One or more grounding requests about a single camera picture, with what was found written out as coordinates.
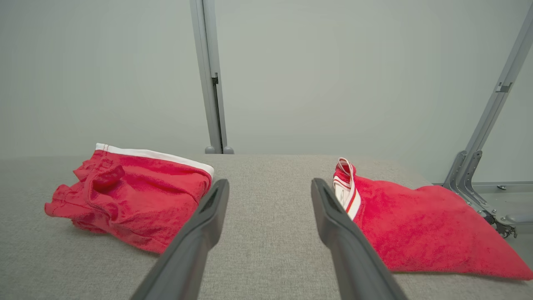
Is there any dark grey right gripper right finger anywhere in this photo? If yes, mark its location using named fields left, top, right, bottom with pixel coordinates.
left=311, top=177, right=409, bottom=300

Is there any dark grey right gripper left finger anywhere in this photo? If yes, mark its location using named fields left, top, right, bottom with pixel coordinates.
left=130, top=179, right=230, bottom=300

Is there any grey vertical partition frame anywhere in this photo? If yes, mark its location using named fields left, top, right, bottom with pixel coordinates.
left=190, top=0, right=229, bottom=154

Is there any red Bulls basketball jersey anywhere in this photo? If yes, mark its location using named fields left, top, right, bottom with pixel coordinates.
left=44, top=142, right=215, bottom=255

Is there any grey metal frame bracket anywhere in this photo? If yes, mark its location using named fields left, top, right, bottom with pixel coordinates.
left=441, top=3, right=533, bottom=239

